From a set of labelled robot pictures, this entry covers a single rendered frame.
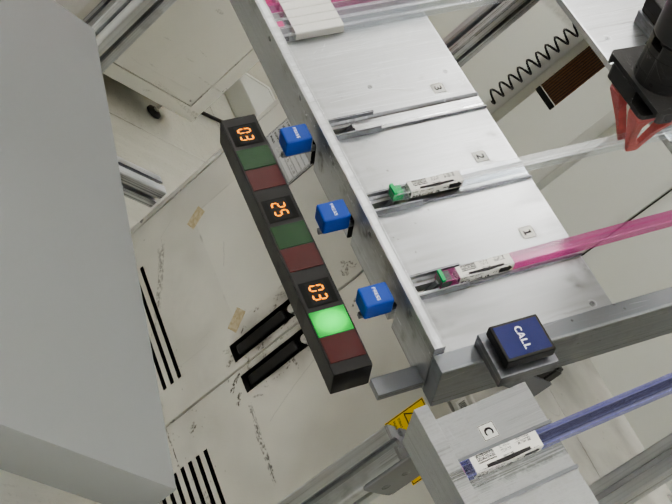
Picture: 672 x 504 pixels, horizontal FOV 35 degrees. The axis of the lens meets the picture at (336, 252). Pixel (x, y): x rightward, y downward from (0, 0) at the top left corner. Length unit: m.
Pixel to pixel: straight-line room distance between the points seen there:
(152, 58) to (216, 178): 0.93
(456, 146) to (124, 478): 0.58
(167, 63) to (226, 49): 0.15
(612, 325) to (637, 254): 2.06
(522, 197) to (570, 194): 2.11
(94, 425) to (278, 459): 0.74
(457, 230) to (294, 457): 0.49
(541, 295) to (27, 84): 0.53
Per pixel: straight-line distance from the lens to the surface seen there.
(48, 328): 0.80
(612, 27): 1.39
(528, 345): 0.98
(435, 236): 1.09
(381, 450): 1.04
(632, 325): 1.09
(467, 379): 1.02
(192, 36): 2.58
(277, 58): 1.24
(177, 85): 2.67
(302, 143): 1.15
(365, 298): 1.02
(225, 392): 1.56
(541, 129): 3.38
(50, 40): 1.13
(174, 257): 1.70
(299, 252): 1.07
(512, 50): 3.55
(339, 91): 1.22
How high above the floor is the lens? 1.04
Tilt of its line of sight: 19 degrees down
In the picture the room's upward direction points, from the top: 51 degrees clockwise
